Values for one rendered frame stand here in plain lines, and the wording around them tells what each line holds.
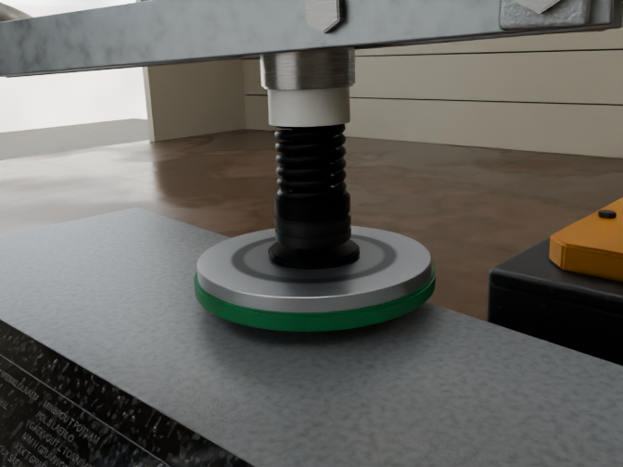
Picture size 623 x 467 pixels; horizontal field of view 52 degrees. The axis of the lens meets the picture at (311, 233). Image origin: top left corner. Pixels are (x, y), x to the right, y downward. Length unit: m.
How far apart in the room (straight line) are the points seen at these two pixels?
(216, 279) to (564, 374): 0.28
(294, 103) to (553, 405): 0.29
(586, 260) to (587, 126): 5.87
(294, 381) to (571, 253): 0.58
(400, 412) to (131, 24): 0.38
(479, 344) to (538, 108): 6.48
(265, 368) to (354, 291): 0.09
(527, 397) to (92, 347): 0.34
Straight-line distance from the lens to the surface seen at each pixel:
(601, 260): 0.95
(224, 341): 0.54
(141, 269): 0.74
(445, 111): 7.46
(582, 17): 0.41
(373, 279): 0.52
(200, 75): 9.12
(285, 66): 0.52
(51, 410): 0.54
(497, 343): 0.53
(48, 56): 0.66
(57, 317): 0.63
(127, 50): 0.59
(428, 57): 7.55
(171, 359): 0.52
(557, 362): 0.51
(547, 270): 0.97
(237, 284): 0.52
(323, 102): 0.53
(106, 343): 0.56
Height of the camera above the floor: 1.05
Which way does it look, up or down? 16 degrees down
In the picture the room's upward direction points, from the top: 2 degrees counter-clockwise
